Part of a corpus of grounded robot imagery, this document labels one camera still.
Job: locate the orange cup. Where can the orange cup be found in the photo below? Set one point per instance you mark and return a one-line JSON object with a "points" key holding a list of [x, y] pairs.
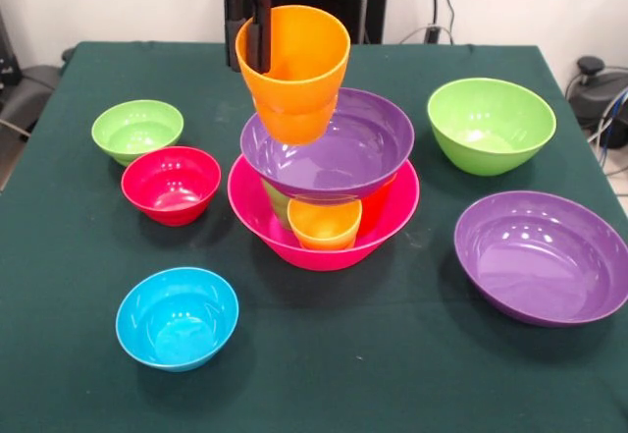
{"points": [[304, 94]]}

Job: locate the purple bowl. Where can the purple bowl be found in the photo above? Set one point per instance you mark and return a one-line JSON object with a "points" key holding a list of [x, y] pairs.
{"points": [[539, 261], [353, 153]]}

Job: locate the green cup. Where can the green cup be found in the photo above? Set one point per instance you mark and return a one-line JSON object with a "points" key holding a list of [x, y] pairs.
{"points": [[277, 207]]}

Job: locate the large pink bowl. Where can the large pink bowl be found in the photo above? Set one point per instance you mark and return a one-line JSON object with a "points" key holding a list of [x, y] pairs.
{"points": [[245, 217]]}

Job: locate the yellow cup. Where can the yellow cup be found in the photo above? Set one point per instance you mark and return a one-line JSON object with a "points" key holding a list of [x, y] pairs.
{"points": [[324, 229]]}

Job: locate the red cup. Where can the red cup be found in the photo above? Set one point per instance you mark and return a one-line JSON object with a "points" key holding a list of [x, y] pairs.
{"points": [[375, 209]]}

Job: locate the large green bowl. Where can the large green bowl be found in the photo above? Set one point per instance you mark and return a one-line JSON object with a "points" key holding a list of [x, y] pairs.
{"points": [[490, 119]]}

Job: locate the blue bowl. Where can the blue bowl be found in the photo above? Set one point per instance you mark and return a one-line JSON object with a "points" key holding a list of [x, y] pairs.
{"points": [[176, 320]]}

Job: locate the small green bowl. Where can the small green bowl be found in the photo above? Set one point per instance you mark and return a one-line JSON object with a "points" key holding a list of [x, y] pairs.
{"points": [[137, 131]]}

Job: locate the small red bowl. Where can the small red bowl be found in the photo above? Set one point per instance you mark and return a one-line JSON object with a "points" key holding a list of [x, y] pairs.
{"points": [[169, 187]]}

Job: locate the black floor stand base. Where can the black floor stand base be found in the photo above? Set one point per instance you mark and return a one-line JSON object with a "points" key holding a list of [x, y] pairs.
{"points": [[24, 94], [596, 89]]}

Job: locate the dark green tablecloth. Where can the dark green tablecloth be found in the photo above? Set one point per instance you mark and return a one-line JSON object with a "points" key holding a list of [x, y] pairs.
{"points": [[343, 354]]}

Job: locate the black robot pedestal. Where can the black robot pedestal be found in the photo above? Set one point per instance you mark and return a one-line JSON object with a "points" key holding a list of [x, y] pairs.
{"points": [[343, 6]]}

